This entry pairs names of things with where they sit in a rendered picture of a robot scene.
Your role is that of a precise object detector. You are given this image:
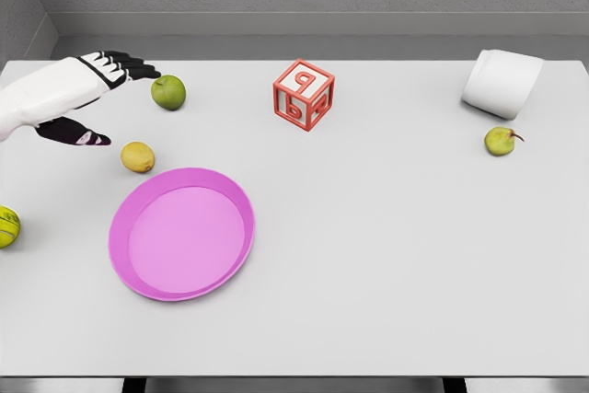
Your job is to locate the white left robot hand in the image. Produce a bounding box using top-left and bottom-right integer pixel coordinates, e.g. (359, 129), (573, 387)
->
(17, 50), (162, 147)

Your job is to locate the yellow lemon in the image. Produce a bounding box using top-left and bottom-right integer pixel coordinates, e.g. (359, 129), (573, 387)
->
(120, 141), (156, 174)

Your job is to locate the pink round plate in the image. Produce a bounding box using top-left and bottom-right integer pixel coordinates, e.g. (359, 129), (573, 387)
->
(108, 167), (256, 303)

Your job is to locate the green apple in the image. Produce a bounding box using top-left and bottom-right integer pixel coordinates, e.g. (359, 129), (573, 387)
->
(150, 74), (188, 112)

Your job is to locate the yellow-green tennis ball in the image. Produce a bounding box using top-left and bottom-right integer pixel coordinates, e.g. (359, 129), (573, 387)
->
(0, 204), (22, 250)

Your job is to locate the red letter block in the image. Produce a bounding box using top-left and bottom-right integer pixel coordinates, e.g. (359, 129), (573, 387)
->
(271, 58), (336, 133)

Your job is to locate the green pear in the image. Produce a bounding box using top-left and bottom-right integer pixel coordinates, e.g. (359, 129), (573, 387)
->
(483, 126), (525, 157)

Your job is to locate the white cup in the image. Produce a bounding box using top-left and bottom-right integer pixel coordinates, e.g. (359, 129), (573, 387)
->
(460, 48), (546, 121)

